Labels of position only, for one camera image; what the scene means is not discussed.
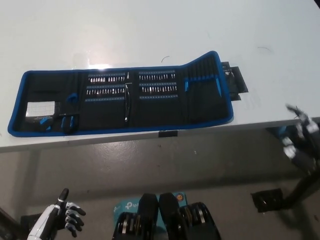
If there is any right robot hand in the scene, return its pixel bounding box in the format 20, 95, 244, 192
282, 103, 320, 176

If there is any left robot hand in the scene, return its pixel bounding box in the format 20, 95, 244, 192
26, 187, 87, 240

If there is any black toolkit case blue trim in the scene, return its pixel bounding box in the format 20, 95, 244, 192
7, 50, 235, 137

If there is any black floor plate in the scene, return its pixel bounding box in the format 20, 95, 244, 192
19, 214, 44, 236
250, 189, 285, 214

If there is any blue object under table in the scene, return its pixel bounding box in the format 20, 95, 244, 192
274, 126, 288, 139

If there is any black table leg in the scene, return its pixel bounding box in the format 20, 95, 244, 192
283, 172, 320, 210

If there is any teal tp-link box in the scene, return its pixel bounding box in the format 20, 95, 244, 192
113, 191, 188, 226

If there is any black tape square patch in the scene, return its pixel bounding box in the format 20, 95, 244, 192
219, 61, 250, 102

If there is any blue black small tool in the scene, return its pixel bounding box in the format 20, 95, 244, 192
60, 115, 75, 131

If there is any long blue spudger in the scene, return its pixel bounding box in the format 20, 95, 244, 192
214, 74, 223, 98

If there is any white grid card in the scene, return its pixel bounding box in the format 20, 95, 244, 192
26, 100, 56, 118

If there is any black silver screwdriver handle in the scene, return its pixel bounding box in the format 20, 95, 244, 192
124, 84, 133, 123

